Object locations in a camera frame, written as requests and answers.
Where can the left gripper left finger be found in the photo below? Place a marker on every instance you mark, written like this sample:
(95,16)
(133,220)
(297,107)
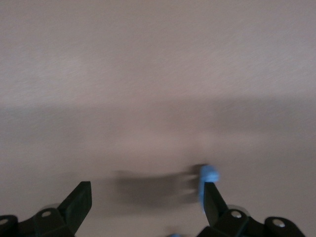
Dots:
(71,212)

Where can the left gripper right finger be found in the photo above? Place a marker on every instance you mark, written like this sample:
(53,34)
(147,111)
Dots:
(217,217)

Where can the blue foam letter m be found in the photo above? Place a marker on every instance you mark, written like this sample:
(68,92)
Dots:
(208,174)

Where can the brown table mat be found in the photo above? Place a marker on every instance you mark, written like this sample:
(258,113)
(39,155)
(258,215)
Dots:
(158,61)

